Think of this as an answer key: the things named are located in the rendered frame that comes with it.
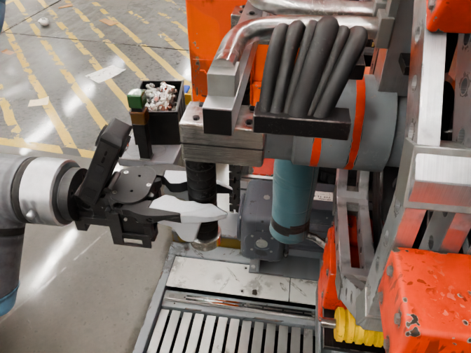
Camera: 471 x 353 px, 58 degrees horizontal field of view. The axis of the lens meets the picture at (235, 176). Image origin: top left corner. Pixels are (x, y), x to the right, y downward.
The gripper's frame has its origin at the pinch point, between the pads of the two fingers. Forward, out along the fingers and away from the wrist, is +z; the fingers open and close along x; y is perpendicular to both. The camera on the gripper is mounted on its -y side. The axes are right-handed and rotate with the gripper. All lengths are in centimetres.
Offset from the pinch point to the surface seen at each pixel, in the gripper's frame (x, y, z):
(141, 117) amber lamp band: -53, 23, -31
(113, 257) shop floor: -53, 83, -50
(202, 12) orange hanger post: -60, -3, -15
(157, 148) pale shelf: -60, 38, -31
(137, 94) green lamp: -54, 17, -32
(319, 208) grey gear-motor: -43, 40, 18
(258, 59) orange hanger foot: -62, 9, -1
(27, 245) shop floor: -54, 83, -84
